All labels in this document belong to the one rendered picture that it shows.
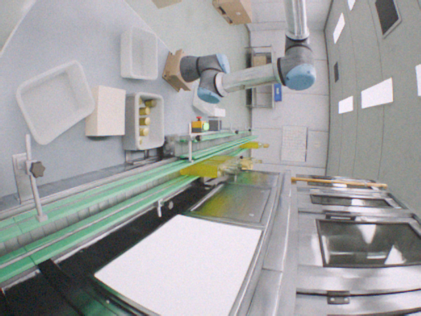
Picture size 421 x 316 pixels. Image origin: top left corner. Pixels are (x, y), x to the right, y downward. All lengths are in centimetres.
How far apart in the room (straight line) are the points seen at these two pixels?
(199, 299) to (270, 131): 650
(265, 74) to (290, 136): 598
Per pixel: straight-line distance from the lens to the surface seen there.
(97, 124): 66
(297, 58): 75
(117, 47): 86
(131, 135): 78
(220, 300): 43
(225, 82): 86
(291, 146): 675
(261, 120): 679
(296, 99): 678
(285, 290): 50
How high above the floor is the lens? 136
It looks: 22 degrees down
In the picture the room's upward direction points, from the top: 94 degrees clockwise
